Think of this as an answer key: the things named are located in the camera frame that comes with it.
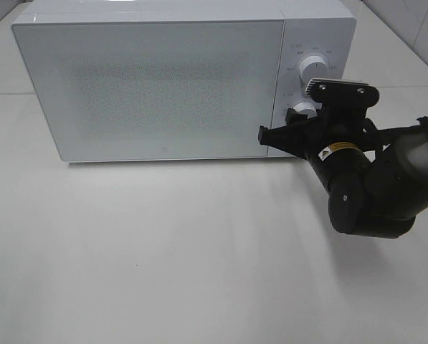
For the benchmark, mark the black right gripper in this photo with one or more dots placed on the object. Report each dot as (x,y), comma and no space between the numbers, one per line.
(331,140)

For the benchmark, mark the white microwave oven body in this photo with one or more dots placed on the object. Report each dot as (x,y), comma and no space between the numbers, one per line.
(322,27)

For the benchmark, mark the white timer knob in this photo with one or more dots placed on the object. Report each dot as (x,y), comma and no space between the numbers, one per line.
(305,108)

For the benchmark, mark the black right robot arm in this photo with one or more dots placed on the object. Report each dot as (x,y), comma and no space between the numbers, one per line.
(376,179)

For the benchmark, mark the upper white power knob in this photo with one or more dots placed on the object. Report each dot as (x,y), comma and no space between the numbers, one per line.
(313,66)

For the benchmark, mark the white microwave door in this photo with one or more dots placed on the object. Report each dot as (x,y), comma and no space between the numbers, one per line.
(154,91)

